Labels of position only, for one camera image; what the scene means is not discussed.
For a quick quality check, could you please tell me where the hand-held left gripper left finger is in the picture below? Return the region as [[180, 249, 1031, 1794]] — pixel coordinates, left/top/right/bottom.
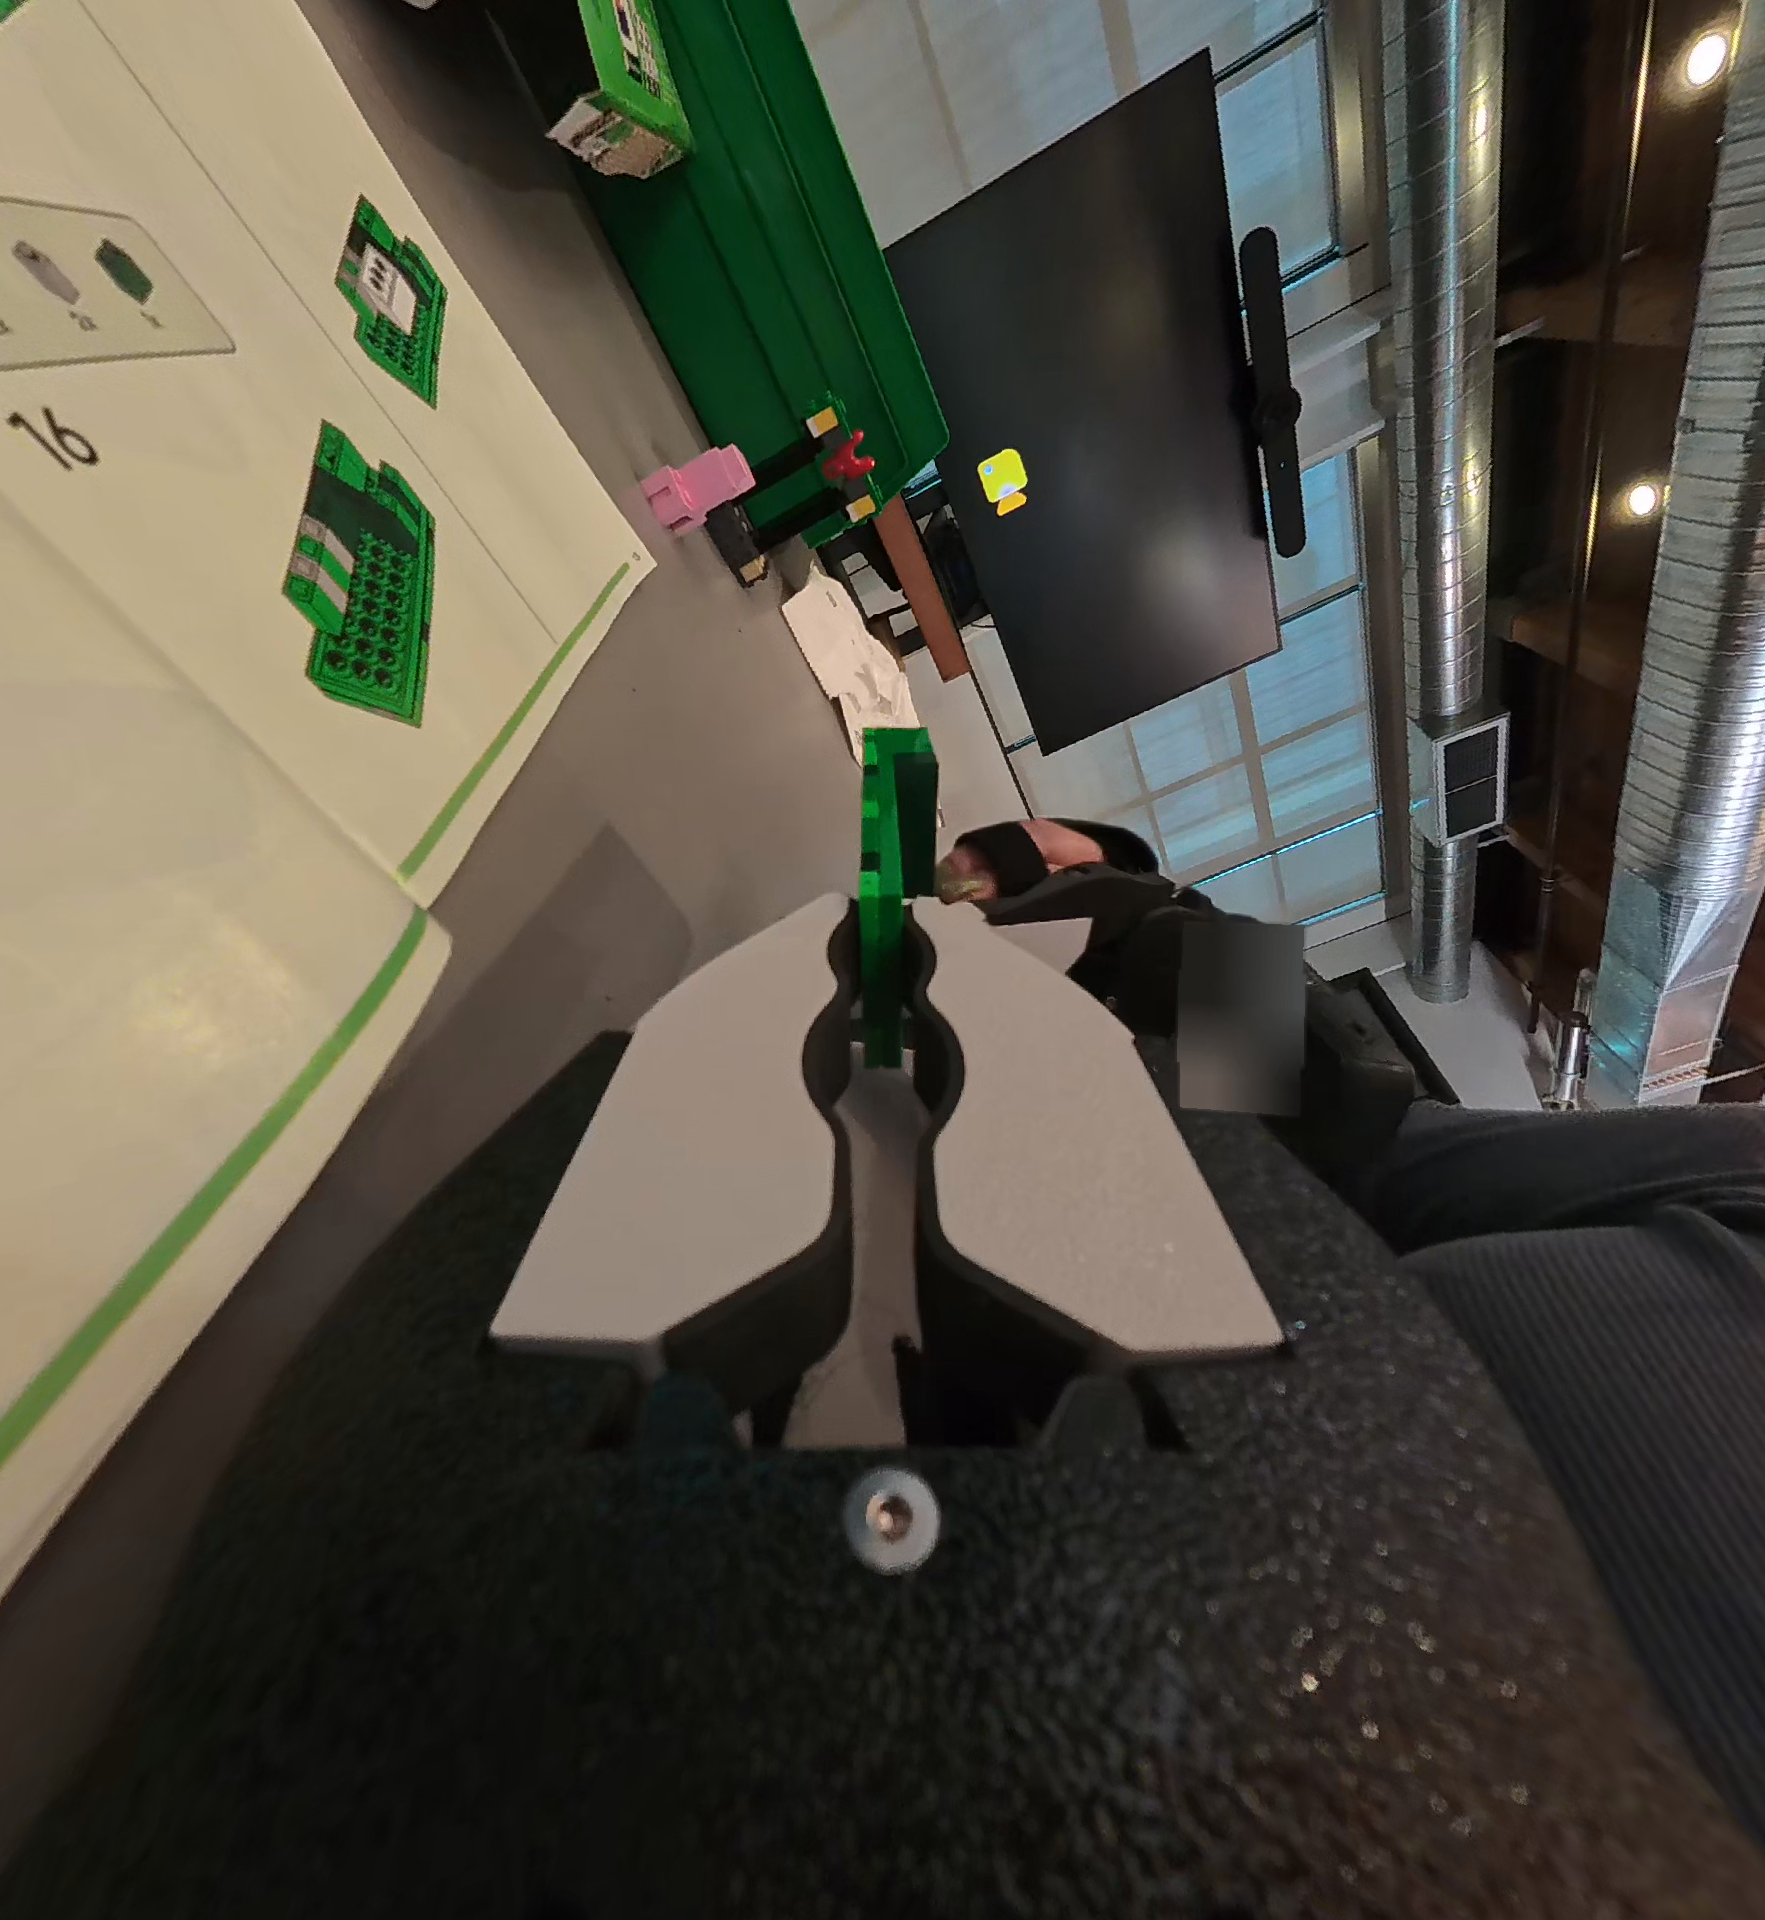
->
[[487, 893, 862, 1362]]

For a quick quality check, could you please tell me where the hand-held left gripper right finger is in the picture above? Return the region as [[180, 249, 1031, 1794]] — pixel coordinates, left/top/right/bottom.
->
[[905, 908, 1289, 1368]]

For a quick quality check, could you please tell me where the green studded brick plate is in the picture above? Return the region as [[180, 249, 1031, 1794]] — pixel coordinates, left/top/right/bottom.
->
[[852, 724, 943, 1074]]

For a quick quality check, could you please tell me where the small dark green brick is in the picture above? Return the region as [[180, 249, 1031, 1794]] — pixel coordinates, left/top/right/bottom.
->
[[894, 747, 943, 910]]

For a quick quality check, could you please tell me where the person's right forearm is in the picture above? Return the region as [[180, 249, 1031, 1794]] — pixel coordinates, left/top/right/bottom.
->
[[1368, 1098, 1765, 1261]]

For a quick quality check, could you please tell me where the grey desk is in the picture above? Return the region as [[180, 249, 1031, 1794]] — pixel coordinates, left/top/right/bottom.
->
[[0, 0, 1040, 1920]]

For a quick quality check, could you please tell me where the person's right hand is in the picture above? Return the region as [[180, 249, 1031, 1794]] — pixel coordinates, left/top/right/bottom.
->
[[935, 818, 1125, 910]]

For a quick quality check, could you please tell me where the small metal cylinder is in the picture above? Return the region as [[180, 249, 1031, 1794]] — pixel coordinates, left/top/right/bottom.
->
[[1550, 967, 1599, 1112]]

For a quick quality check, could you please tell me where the square vent grille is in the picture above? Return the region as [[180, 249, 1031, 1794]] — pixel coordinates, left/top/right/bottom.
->
[[1429, 717, 1512, 846]]

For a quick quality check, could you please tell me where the white printed paper bag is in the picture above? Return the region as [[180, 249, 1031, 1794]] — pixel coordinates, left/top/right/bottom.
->
[[781, 578, 920, 744]]

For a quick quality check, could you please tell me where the person's dark ribbed sweater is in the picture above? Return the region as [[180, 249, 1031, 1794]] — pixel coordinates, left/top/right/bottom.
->
[[1399, 1200, 1765, 1920]]

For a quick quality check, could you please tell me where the brick instruction booklet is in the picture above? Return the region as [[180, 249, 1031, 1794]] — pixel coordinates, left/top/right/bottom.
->
[[0, 0, 659, 1714]]

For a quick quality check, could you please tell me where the black brick figure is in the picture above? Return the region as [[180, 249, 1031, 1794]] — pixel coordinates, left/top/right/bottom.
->
[[710, 392, 884, 591]]

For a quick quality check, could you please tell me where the grey table with wooden edge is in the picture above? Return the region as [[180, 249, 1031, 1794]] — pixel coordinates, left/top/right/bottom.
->
[[870, 494, 974, 683]]

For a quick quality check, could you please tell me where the black video bar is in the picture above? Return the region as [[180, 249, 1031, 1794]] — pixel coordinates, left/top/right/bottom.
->
[[1234, 227, 1312, 560]]

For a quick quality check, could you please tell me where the pink brick figure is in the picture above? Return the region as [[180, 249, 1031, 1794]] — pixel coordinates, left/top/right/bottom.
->
[[639, 446, 756, 535]]

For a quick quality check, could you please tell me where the large black display screen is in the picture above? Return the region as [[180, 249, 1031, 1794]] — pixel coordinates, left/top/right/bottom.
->
[[883, 46, 1289, 760]]

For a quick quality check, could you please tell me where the green plastic crate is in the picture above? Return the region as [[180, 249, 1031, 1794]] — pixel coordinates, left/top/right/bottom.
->
[[581, 0, 953, 551]]

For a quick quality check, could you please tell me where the green printed toy box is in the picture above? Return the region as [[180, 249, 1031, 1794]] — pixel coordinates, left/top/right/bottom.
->
[[544, 0, 695, 186]]

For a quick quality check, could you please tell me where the wide silver ventilation duct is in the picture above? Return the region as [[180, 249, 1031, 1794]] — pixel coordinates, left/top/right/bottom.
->
[[1583, 0, 1765, 1108]]

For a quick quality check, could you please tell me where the narrow silver ventilation duct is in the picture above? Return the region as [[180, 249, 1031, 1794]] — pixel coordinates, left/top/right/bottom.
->
[[1385, 0, 1516, 1006]]

